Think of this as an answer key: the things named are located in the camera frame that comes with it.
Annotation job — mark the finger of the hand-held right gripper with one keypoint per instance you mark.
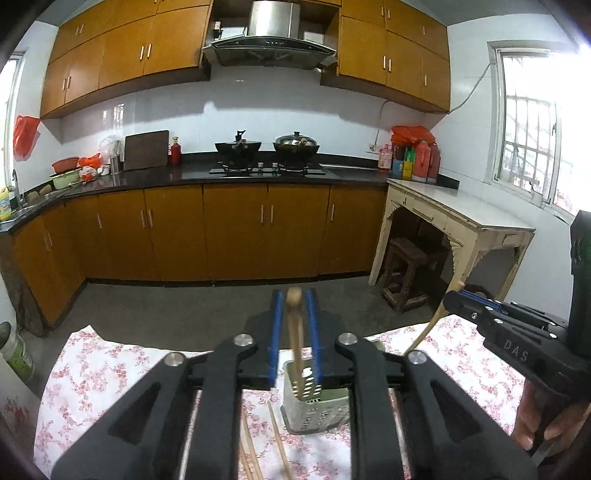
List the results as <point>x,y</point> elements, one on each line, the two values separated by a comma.
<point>461,304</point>
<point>480,297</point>

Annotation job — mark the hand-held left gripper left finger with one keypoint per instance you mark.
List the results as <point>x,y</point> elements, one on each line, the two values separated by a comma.
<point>276,341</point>

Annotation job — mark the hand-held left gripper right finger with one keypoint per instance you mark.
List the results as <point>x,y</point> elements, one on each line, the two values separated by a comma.
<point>315,341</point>

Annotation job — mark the wooden chopstick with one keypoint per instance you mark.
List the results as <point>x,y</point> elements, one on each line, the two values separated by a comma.
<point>433,324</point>
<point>295,341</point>
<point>249,447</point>
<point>281,443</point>

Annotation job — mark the green perforated utensil holder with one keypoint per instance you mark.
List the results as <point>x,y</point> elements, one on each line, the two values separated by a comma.
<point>318,410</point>

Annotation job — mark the person's right hand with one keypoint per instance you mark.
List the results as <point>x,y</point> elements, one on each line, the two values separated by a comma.
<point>524,415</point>

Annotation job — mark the dark wooden stool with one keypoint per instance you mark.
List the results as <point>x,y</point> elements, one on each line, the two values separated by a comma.
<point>406,267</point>

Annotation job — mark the cream carved wooden table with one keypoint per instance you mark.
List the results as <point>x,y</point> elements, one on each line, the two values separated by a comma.
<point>461,207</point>

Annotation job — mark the wooden lower kitchen cabinets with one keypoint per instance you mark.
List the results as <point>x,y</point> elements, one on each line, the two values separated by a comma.
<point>231,230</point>

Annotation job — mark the red oil jugs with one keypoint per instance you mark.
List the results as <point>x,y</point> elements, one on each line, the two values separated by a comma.
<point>427,164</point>

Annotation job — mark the colourful condiment bottles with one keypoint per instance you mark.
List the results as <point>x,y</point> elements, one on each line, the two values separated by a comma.
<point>402,164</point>

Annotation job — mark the pink bottle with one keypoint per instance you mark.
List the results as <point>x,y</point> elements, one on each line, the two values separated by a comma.
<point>384,159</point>

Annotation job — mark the black gas stove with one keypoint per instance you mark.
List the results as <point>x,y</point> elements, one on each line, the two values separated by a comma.
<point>268,170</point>

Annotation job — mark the large barred window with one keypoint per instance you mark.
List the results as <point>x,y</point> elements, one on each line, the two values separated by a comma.
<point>526,129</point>

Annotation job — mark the red bag over bottles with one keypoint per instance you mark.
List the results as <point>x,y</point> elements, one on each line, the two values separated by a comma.
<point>413,134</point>

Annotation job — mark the floral white tablecloth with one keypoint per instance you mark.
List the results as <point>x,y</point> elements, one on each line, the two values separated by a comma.
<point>92,369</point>

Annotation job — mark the black kitchen countertop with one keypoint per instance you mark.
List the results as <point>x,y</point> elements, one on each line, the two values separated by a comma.
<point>184,174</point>

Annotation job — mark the black wok with lid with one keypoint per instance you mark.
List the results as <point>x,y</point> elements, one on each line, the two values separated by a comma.
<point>295,145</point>

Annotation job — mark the red bottle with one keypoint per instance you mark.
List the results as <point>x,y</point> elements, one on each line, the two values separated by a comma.
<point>175,154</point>

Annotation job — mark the dark wooden cutting board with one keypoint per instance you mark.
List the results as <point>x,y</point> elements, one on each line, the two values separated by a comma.
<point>145,150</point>

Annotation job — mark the green white plastic bucket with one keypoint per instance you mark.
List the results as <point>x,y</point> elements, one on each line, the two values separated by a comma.
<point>18,355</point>

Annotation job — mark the orange plastic bag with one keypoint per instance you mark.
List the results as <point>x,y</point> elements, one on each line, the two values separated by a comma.
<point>90,161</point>

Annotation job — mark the wooden upper corner cabinets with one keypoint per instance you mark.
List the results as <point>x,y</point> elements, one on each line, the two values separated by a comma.
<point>392,50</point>

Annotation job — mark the green plastic basin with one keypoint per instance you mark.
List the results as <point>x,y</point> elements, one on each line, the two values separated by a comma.
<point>64,180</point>

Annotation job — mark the red plastic basin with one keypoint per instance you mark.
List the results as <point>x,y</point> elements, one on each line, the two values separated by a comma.
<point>64,165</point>

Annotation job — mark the steel range hood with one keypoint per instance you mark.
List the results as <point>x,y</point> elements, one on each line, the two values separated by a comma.
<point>270,44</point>

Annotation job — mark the sink faucet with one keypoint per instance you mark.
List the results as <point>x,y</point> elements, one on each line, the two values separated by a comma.
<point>16,184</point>

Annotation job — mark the yellow green dish soap bottle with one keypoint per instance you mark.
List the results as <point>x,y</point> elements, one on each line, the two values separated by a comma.
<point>5,203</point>

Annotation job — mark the red hanging plastic bag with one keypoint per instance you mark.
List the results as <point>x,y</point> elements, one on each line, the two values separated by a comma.
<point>25,136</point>

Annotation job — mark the small side window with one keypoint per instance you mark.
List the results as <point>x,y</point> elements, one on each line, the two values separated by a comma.
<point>11,101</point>

